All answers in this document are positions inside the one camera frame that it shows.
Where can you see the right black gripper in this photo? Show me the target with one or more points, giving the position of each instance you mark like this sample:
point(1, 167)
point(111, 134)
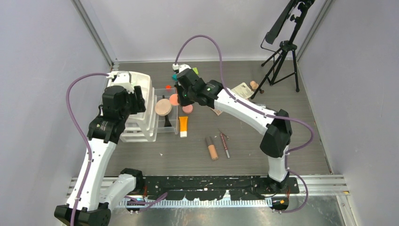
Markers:
point(182, 102)

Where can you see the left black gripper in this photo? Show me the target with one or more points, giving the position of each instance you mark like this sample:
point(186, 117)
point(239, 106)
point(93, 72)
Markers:
point(137, 99)

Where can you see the small pink round puff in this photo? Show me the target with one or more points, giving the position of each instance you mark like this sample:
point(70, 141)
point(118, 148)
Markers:
point(174, 100)

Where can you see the orange cream tube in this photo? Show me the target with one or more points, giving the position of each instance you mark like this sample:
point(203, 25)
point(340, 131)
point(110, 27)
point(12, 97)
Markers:
point(183, 121)

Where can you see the white plastic drawer organizer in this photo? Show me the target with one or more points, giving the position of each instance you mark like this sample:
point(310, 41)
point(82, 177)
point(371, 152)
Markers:
point(140, 125)

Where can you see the eyeshadow palette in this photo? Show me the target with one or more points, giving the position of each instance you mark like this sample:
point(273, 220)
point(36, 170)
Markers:
point(217, 112)

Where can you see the black makeup brush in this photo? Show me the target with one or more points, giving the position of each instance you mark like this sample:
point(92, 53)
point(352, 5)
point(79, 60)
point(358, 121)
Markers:
point(166, 107)

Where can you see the clear plastic drawer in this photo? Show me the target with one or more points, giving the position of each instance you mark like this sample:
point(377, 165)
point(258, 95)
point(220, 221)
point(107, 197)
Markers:
point(173, 115)

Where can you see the foundation tube grey cap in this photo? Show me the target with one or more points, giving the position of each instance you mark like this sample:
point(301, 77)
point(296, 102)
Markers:
point(211, 148)

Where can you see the red makeup pencil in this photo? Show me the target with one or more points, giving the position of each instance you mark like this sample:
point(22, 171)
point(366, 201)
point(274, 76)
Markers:
point(223, 139)

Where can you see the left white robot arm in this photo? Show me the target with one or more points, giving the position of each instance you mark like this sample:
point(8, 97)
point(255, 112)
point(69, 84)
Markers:
point(87, 204)

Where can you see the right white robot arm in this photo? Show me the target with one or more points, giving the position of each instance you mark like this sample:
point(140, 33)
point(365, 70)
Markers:
point(276, 131)

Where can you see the green toy block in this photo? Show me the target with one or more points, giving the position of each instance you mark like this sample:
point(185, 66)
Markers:
point(196, 70)

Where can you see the beige beauty sponge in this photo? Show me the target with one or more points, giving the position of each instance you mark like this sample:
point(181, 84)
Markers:
point(254, 85)

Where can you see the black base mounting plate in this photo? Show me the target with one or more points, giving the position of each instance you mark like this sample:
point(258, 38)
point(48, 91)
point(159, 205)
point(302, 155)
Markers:
point(211, 188)

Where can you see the black tripod stand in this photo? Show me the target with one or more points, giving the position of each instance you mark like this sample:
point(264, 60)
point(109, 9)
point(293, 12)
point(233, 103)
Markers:
point(295, 11)

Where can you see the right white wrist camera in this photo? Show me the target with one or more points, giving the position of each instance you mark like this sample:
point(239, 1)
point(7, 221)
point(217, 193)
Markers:
point(177, 68)

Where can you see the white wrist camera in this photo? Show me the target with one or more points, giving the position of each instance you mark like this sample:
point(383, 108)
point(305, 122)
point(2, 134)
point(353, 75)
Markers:
point(120, 78)
point(177, 68)

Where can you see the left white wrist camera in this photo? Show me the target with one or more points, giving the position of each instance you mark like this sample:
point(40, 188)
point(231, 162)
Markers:
point(120, 78)

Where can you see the aluminium rail frame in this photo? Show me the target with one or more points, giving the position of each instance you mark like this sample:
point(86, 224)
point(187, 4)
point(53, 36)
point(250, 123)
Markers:
point(309, 185)

